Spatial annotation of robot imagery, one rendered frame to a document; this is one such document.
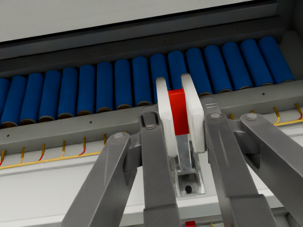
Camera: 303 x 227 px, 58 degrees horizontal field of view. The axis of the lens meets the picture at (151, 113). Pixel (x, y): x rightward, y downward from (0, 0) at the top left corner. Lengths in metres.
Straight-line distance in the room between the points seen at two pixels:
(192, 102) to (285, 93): 0.13
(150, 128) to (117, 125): 0.11
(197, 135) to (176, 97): 0.04
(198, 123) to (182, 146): 0.06
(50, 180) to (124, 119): 0.09
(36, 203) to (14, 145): 0.06
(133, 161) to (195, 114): 0.04
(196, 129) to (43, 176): 0.17
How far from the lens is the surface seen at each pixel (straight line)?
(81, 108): 0.29
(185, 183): 0.25
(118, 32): 0.33
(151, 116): 0.15
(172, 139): 0.17
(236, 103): 0.26
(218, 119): 0.15
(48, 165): 0.28
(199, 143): 0.17
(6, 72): 0.36
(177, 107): 0.20
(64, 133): 0.27
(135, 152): 0.15
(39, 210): 0.28
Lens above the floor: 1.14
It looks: 40 degrees down
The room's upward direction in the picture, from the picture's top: 11 degrees counter-clockwise
